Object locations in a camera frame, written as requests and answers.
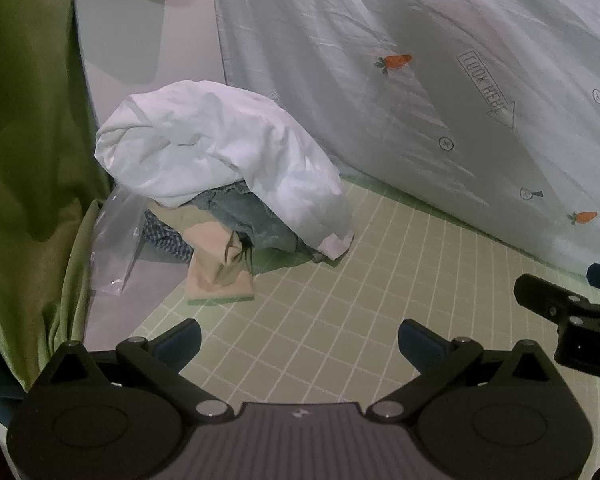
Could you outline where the beige garment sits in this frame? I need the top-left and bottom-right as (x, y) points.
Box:
(152, 205), (257, 307)

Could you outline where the grey-blue garment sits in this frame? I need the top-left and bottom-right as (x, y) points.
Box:
(190, 185), (327, 264)

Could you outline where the blue plaid garment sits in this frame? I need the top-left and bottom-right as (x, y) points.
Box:
(142, 210), (197, 264)

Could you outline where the clear plastic bag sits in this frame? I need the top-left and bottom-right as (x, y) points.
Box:
(87, 187), (154, 296)

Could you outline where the pale carrot print quilt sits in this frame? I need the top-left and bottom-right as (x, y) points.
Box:
(75, 0), (600, 277)

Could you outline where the green curtain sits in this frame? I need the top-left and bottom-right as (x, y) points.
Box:
(0, 0), (112, 396)

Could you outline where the white garment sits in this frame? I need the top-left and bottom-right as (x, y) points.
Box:
(94, 80), (356, 261)

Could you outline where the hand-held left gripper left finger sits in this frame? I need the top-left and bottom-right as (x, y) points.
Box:
(45, 319), (229, 421)

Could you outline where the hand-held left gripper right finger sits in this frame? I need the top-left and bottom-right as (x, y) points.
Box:
(369, 319), (566, 420)

